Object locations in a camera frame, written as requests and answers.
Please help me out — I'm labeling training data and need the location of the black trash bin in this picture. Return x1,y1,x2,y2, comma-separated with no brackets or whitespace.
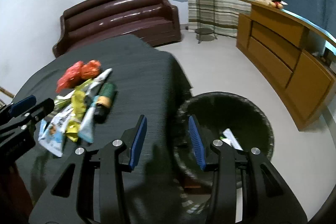
175,92,275,189

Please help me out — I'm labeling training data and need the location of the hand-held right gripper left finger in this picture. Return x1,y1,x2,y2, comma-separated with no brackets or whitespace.
28,114,147,224

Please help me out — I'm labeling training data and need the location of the long white wrapper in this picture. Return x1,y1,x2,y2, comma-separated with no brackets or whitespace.
76,68,113,98

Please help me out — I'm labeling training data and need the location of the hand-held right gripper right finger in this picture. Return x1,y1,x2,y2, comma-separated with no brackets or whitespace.
188,114,308,224

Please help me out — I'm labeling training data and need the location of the white paper wrapper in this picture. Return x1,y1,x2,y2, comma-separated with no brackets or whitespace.
221,129,243,151

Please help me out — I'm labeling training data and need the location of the red plastic bag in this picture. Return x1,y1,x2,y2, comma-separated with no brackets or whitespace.
56,61,84,94

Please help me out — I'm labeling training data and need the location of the yellow-green wrapper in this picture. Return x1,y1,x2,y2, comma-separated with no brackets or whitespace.
66,90,88,142

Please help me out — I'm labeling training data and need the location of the brown leather sofa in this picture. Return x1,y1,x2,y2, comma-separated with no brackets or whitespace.
52,0,182,58

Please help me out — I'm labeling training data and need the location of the wooden stick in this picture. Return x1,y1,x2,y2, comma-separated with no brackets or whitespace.
0,86,15,99

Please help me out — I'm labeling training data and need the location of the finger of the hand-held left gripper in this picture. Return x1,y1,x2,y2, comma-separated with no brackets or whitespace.
0,95,37,121
14,98,55,132

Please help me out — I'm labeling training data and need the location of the dark snack packet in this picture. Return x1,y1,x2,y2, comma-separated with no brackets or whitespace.
94,82,117,123

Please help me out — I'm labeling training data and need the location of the orange plastic bag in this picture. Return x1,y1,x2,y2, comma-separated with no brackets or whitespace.
80,59,102,80

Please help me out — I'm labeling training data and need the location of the white blue printed packet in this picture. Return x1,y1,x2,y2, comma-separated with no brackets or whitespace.
38,106,74,157

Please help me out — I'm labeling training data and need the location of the pale blue white wrapper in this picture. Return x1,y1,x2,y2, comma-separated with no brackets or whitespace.
79,98,103,144

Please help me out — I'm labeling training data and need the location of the wooden cabinet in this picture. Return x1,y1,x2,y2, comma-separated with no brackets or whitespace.
236,0,336,131

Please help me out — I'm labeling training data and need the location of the black metal plant stand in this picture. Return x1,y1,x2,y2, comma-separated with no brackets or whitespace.
191,0,218,44

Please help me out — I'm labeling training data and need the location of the dark grey table cloth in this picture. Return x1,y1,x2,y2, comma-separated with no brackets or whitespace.
10,34,195,224

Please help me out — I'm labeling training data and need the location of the white green wrapper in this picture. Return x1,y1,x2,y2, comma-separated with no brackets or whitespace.
54,80,92,110

